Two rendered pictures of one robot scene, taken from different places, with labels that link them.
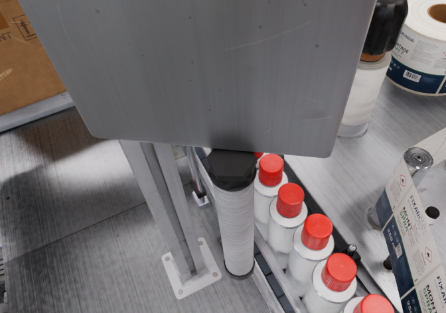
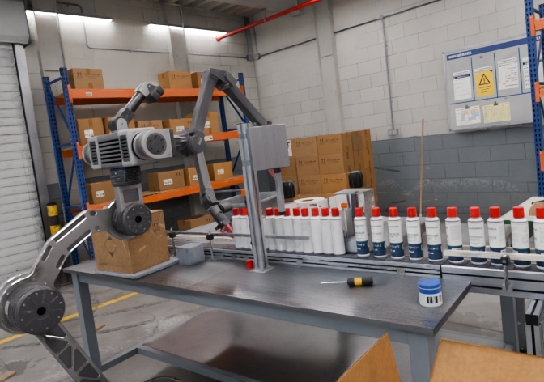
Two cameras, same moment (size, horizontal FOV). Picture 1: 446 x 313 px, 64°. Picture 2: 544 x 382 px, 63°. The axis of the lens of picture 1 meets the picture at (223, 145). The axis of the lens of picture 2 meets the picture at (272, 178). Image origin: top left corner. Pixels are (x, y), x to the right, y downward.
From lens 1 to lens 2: 1.84 m
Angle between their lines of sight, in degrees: 53
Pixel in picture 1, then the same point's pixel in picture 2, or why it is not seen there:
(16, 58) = (148, 240)
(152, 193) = (256, 203)
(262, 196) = (278, 219)
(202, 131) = (271, 163)
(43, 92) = (153, 261)
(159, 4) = (267, 144)
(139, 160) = (253, 189)
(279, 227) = (286, 220)
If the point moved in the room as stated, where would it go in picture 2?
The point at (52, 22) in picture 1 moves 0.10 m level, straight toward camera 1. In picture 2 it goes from (254, 148) to (273, 146)
